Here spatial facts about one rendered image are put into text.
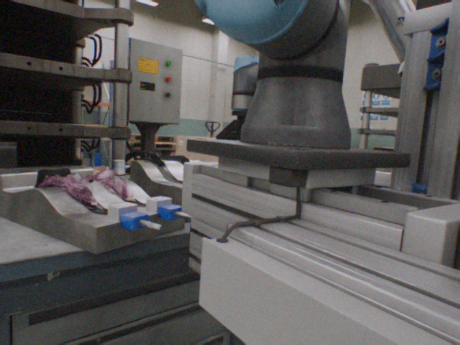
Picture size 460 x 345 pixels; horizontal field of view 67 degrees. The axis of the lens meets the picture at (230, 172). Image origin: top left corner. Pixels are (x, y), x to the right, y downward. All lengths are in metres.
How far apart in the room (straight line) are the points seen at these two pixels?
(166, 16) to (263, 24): 8.63
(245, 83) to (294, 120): 0.57
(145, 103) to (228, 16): 1.50
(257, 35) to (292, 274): 0.22
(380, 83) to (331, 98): 4.53
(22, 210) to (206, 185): 0.53
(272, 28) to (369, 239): 0.22
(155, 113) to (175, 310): 1.10
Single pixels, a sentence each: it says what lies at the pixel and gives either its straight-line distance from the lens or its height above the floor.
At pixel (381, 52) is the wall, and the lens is 8.14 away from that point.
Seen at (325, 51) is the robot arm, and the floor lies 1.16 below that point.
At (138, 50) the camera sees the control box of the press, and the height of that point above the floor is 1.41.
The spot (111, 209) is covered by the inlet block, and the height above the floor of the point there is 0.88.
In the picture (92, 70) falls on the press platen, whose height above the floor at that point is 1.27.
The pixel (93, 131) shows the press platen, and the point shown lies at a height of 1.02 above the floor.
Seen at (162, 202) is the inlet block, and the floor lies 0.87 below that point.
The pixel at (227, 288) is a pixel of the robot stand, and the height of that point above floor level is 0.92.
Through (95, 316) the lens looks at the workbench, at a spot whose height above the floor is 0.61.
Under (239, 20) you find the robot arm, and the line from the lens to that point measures 0.33.
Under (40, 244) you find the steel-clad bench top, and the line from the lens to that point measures 0.82.
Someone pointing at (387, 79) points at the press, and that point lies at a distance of 4.95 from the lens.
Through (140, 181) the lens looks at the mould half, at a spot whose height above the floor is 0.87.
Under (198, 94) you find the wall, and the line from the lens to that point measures 9.14.
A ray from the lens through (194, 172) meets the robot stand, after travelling 0.59.
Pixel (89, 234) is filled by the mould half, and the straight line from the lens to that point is 0.74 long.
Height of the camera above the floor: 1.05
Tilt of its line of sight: 7 degrees down
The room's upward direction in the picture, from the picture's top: 4 degrees clockwise
